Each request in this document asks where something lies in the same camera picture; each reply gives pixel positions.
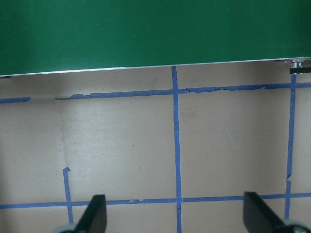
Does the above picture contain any green conveyor belt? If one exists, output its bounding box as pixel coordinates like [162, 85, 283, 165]
[0, 0, 311, 77]

